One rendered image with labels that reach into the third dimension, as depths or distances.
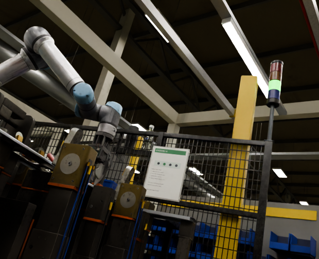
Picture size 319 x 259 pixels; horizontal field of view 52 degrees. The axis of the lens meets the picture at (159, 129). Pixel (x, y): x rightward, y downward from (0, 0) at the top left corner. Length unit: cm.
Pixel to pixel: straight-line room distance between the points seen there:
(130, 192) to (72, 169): 35
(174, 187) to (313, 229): 127
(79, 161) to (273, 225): 213
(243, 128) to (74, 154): 123
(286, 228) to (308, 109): 267
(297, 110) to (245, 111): 321
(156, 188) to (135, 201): 69
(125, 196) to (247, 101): 109
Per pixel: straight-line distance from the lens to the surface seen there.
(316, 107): 513
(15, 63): 164
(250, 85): 209
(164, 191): 184
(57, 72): 141
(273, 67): 210
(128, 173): 124
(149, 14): 380
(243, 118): 197
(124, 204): 120
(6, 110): 120
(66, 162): 92
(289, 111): 519
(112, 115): 141
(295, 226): 278
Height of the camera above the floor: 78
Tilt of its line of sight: 23 degrees up
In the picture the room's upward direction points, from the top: 14 degrees clockwise
